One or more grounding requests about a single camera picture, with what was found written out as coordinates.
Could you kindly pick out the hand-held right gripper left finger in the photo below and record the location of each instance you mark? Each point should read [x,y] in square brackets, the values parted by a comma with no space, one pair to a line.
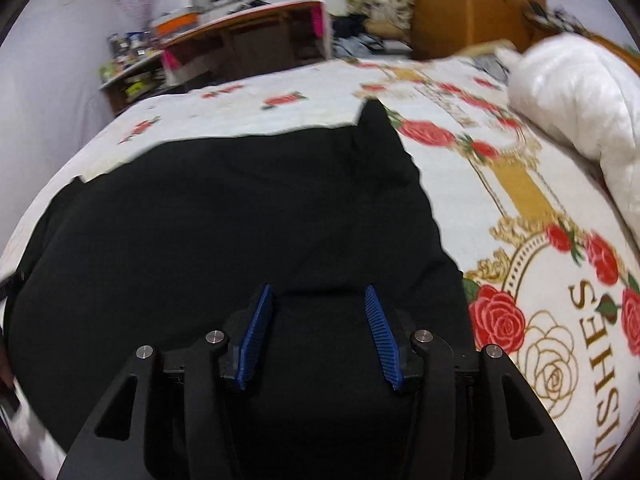
[252,340]

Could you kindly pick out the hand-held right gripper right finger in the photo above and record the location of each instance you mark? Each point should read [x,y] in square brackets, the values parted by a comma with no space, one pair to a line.
[382,340]

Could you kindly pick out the black long coat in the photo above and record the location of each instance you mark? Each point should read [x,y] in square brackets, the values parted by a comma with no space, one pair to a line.
[225,210]

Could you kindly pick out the pile of clothes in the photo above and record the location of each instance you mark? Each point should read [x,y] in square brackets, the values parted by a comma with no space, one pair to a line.
[355,35]

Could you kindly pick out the floral bedspread bed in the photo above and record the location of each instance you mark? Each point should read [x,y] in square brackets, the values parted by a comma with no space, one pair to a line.
[300,95]

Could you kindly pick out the cluttered wooden shelf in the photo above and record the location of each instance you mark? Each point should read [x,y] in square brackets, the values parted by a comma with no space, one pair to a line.
[130,80]

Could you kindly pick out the pink cloth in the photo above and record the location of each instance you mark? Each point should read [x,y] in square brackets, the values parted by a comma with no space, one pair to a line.
[171,62]
[317,22]

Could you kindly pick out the wooden desk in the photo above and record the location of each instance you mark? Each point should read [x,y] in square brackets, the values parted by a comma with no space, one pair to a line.
[240,35]

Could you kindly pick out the white rolled duvet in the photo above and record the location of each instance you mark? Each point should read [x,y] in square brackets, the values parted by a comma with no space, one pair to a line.
[575,95]

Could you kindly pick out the orange storage box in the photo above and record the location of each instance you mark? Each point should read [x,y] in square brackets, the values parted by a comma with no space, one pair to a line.
[175,20]

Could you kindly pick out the wooden wardrobe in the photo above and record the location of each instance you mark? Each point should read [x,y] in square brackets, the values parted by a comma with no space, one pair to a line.
[460,5]

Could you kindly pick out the wooden headboard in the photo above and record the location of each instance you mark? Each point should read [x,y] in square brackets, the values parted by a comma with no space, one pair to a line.
[590,35]

